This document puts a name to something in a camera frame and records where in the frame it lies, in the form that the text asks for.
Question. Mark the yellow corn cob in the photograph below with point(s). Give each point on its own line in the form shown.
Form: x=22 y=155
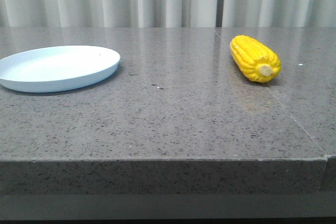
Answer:
x=256 y=61

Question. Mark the light blue round plate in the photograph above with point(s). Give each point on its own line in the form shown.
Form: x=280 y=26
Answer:
x=60 y=68

